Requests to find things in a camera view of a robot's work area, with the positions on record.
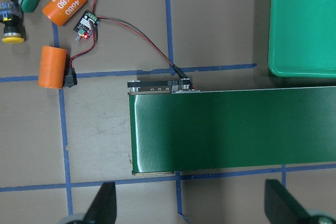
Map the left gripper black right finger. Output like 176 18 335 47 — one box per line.
264 179 309 223

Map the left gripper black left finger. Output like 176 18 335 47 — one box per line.
83 182 116 223

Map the plain orange cylinder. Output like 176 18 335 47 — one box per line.
37 46 67 89

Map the yellow push button switch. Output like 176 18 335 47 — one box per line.
0 2 25 44

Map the orange cylinder labelled 4680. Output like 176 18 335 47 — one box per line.
42 0 87 26

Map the green push button switch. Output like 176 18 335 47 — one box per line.
13 0 38 13

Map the green conveyor belt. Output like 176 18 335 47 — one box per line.
128 80 335 175

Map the green plastic tray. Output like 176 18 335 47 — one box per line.
268 0 335 78

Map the motor speed controller board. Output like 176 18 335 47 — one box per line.
73 10 101 41

